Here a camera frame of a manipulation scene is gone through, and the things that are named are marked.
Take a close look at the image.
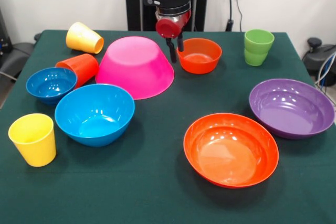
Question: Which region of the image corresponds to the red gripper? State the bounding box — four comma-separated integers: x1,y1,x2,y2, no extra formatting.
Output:
155,10,193,64

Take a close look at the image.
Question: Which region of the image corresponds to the small orange bowl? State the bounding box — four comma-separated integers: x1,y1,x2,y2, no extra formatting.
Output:
176,38,223,74

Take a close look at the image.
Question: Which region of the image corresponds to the pink plastic bowl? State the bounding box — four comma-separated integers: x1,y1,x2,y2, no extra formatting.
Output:
94,36,175,101

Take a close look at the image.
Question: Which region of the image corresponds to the red-orange plastic cup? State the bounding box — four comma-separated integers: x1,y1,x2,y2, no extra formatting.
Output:
55,53,100,89

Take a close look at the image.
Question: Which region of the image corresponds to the golden yellow plastic cup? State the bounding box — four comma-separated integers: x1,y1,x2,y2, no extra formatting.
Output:
65,22,104,55

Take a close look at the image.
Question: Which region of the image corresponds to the green plastic cup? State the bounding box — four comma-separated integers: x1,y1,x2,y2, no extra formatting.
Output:
244,28,275,67

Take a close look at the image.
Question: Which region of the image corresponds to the light blue plastic bowl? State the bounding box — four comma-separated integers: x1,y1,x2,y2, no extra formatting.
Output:
54,83,136,148

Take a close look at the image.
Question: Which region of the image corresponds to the large shallow orange bowl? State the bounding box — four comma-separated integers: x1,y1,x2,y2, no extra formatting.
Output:
183,113,280,189

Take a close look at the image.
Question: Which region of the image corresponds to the purple plastic bowl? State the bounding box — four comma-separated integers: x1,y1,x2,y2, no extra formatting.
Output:
248,78,335,140

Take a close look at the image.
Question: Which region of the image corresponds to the small dark blue bowl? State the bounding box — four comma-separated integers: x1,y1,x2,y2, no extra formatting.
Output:
26,67,78,106

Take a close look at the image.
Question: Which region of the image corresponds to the dark green tablecloth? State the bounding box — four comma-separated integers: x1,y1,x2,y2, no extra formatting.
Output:
0,29,336,224

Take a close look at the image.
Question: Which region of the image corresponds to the lemon yellow plastic cup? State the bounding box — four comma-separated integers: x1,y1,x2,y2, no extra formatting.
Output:
8,113,57,168

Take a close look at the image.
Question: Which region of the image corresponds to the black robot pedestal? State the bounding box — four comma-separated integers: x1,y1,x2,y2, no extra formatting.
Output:
121,0,212,32

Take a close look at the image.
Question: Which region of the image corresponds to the black hanging cable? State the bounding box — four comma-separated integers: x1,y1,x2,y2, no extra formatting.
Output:
225,0,244,32

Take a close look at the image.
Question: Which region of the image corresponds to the tangle of floor cables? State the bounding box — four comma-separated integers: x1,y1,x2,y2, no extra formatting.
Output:
314,52,336,90

